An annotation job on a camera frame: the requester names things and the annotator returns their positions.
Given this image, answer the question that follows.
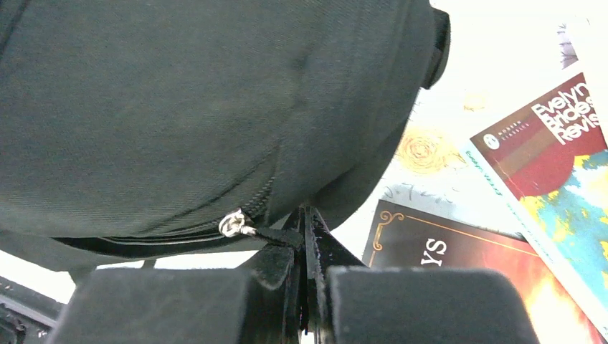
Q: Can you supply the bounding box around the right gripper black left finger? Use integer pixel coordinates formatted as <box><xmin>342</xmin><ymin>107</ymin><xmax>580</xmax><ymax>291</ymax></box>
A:
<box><xmin>44</xmin><ymin>206</ymin><xmax>305</xmax><ymax>344</ymax></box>

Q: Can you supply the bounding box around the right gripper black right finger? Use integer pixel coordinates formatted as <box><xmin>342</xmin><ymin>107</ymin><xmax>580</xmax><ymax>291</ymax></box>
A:
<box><xmin>303</xmin><ymin>206</ymin><xmax>538</xmax><ymax>343</ymax></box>

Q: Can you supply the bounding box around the black student backpack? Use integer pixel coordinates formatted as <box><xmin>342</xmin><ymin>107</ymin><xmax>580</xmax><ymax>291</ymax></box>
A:
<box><xmin>0</xmin><ymin>0</ymin><xmax>451</xmax><ymax>286</ymax></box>

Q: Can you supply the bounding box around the Three Days To See book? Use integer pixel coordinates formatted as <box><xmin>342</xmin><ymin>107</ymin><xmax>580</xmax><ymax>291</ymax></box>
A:
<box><xmin>363</xmin><ymin>201</ymin><xmax>606</xmax><ymax>343</ymax></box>

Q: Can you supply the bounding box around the Evelyn Waugh paperback book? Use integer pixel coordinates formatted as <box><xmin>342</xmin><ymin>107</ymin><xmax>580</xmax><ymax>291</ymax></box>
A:
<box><xmin>463</xmin><ymin>66</ymin><xmax>607</xmax><ymax>335</ymax></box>

